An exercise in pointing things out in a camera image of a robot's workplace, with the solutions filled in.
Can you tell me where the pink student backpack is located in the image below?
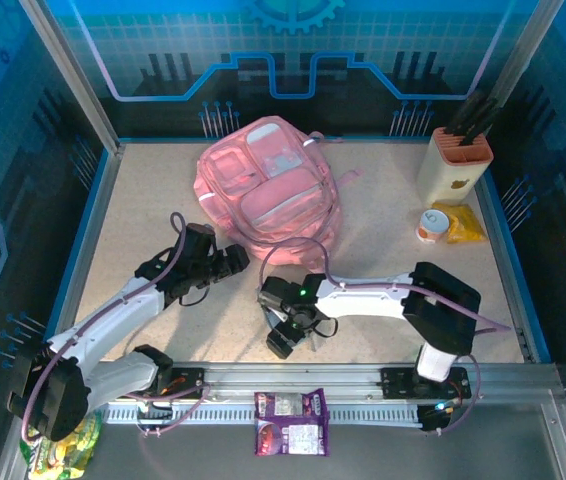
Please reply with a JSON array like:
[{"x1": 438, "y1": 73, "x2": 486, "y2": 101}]
[{"x1": 192, "y1": 115, "x2": 364, "y2": 266}]

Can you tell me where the yellow snack bag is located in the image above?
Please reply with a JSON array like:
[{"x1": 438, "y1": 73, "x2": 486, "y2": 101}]
[{"x1": 432, "y1": 199, "x2": 488, "y2": 245}]

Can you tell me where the green snack bag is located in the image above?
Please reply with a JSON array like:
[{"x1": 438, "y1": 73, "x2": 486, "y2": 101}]
[{"x1": 18, "y1": 412, "x2": 103, "y2": 480}]

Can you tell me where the purple snack packet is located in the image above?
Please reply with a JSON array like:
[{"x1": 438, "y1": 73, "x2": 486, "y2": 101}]
[
  {"x1": 254, "y1": 415, "x2": 332, "y2": 458},
  {"x1": 254, "y1": 388, "x2": 328, "y2": 421}
]

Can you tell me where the small black controller board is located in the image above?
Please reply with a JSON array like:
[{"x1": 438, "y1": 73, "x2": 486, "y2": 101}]
[
  {"x1": 417, "y1": 397, "x2": 464, "y2": 434},
  {"x1": 135, "y1": 394, "x2": 174, "y2": 439}
]

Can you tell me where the orange white can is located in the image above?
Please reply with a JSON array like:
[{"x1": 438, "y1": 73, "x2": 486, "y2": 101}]
[{"x1": 415, "y1": 208, "x2": 452, "y2": 245}]

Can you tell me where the cream knife block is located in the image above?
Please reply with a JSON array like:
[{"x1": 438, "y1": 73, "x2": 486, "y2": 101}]
[{"x1": 415, "y1": 126, "x2": 494, "y2": 209}]

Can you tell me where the aluminium frame beam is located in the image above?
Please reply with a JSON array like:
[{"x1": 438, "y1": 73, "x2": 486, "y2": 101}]
[{"x1": 22, "y1": 362, "x2": 564, "y2": 401}]

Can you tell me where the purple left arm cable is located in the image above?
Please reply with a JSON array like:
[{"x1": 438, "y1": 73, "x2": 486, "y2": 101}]
[{"x1": 21, "y1": 212, "x2": 212, "y2": 441}]

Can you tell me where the slotted cable duct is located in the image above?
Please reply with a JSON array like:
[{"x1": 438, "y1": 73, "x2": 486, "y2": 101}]
[{"x1": 97, "y1": 402, "x2": 424, "y2": 427}]

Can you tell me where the aluminium table side rail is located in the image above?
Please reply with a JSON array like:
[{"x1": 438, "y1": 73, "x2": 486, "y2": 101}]
[
  {"x1": 42, "y1": 142, "x2": 125, "y2": 351},
  {"x1": 477, "y1": 172, "x2": 552, "y2": 364}
]

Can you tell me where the aluminium frame post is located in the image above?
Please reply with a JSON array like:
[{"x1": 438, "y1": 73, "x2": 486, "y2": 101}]
[
  {"x1": 482, "y1": 0, "x2": 564, "y2": 109},
  {"x1": 18, "y1": 0, "x2": 125, "y2": 154}
]

